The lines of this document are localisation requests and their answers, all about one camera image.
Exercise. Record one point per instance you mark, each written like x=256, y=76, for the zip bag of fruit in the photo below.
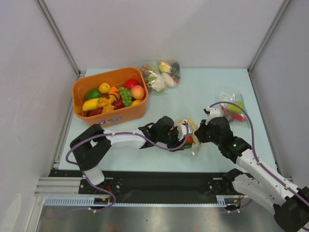
x=192, y=144

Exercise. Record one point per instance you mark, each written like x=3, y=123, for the red fake apple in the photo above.
x=131, y=83

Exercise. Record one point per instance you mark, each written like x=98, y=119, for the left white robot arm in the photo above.
x=90, y=147

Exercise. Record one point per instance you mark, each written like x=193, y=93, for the zip bag with pear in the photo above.
x=233, y=111

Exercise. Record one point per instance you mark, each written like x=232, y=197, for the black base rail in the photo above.
x=171, y=187

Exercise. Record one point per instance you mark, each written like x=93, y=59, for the yellow fake lemon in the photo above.
x=104, y=88

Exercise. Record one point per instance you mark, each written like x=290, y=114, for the zip bag of vegetables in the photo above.
x=161, y=75

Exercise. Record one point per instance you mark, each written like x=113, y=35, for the white cable duct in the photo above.
x=104, y=200

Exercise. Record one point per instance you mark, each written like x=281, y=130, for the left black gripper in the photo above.
x=175, y=143

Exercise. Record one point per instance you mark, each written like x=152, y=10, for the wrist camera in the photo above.
x=212, y=112
x=184, y=129

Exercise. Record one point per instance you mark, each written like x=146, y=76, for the yellow fake mango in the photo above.
x=90, y=105

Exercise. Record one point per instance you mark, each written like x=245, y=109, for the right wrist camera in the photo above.
x=212, y=112

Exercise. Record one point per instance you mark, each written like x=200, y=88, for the green fake bell pepper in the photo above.
x=92, y=94

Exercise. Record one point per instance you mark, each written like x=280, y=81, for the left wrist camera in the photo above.
x=184, y=129

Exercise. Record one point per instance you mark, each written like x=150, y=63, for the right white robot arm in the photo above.
x=284, y=200

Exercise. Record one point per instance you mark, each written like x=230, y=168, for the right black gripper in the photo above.
x=201, y=133

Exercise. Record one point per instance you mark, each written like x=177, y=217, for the orange plastic bin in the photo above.
x=111, y=110

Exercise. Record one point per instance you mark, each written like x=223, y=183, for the green fake grapes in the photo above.
x=126, y=96

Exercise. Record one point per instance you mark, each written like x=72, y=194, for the fake peach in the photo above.
x=137, y=92

